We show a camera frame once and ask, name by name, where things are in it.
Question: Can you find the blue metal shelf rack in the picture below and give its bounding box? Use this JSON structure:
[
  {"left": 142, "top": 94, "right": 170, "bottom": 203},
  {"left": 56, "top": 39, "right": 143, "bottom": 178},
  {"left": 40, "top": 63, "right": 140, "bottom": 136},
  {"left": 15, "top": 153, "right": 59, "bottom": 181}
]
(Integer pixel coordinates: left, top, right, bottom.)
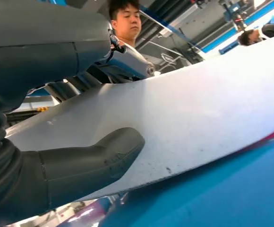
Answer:
[{"left": 57, "top": 125, "right": 274, "bottom": 227}]

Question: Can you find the person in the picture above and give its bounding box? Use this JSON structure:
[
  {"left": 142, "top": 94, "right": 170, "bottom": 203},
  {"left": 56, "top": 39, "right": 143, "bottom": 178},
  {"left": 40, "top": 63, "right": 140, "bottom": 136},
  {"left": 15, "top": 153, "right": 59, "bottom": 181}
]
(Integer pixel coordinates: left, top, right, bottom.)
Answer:
[
  {"left": 237, "top": 28, "right": 269, "bottom": 47},
  {"left": 108, "top": 0, "right": 162, "bottom": 78}
]

